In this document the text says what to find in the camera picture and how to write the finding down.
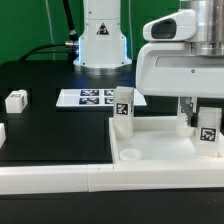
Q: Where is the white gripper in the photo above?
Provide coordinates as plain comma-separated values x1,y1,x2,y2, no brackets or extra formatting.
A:
136,42,224,126

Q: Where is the white square tabletop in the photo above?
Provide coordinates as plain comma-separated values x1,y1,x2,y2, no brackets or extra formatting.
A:
109,116,224,163

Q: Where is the white left obstacle bar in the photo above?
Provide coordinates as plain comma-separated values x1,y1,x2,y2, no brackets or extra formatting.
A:
0,123,6,149

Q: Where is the white obstacle bar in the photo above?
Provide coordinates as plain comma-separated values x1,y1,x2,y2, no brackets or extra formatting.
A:
0,160,224,195
0,123,6,149

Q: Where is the white front obstacle bar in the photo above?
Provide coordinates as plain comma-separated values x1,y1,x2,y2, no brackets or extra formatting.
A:
0,160,224,195

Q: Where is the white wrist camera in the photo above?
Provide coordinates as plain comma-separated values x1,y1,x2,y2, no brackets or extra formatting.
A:
143,9,196,42

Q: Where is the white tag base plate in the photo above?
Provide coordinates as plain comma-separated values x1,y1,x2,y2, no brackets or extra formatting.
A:
55,87,148,108

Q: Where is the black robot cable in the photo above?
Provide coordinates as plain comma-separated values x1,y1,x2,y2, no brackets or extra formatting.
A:
18,0,80,62

